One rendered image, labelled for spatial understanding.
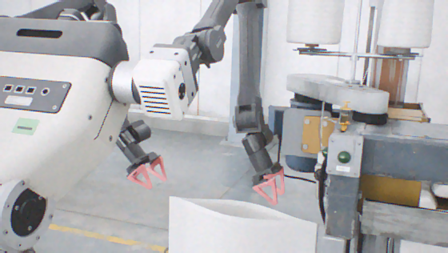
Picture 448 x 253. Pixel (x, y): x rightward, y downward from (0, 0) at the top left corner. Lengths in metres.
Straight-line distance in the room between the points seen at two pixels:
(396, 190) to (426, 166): 0.33
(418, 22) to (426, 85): 4.95
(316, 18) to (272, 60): 5.09
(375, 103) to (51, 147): 0.78
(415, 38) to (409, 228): 0.52
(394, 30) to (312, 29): 0.22
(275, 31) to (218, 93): 1.23
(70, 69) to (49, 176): 0.22
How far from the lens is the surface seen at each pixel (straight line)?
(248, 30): 1.36
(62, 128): 0.93
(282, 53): 6.42
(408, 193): 1.47
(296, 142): 1.55
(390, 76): 1.60
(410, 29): 1.37
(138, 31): 7.23
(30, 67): 1.05
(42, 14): 1.51
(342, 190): 1.16
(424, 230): 1.36
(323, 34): 1.38
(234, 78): 6.14
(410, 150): 1.13
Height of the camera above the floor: 1.56
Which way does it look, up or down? 12 degrees down
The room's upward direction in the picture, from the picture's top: 2 degrees clockwise
